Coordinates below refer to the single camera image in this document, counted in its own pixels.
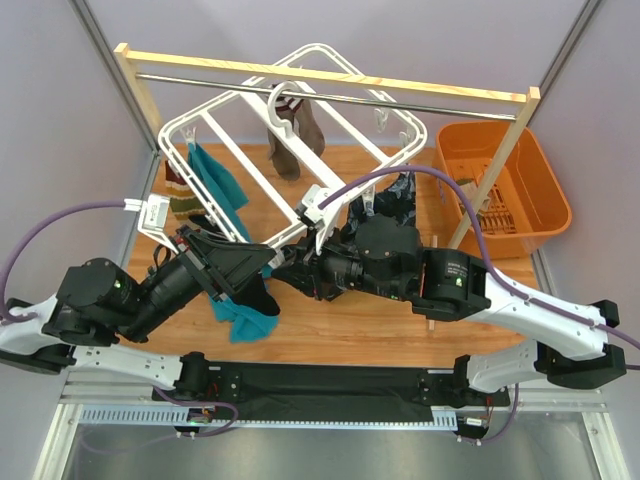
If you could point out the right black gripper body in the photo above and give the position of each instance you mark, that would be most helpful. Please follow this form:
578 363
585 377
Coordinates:
316 268

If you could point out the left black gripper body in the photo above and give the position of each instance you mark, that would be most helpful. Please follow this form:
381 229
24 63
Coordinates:
201 261

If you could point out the beige maroon-cuffed sock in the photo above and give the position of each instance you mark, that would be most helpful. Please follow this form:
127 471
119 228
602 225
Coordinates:
306 125
283 161

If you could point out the white plastic clip hanger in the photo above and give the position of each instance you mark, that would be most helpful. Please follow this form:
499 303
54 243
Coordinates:
315 72

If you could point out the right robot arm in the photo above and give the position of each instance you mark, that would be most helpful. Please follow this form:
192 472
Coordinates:
566 344

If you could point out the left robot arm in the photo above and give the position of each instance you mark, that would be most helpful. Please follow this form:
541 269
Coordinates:
98 304

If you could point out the teal towel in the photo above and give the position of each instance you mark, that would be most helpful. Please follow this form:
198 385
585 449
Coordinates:
224 188

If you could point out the dark patterned shorts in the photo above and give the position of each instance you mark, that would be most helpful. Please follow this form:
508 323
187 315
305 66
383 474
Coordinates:
397 201

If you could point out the orange laundry basket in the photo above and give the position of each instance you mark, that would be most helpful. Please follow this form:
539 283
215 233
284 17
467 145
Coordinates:
528 205

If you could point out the wooden clothes rack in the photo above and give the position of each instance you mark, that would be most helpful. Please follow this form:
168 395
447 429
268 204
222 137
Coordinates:
123 51

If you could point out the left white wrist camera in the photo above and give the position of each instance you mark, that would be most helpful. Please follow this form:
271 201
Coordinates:
152 216

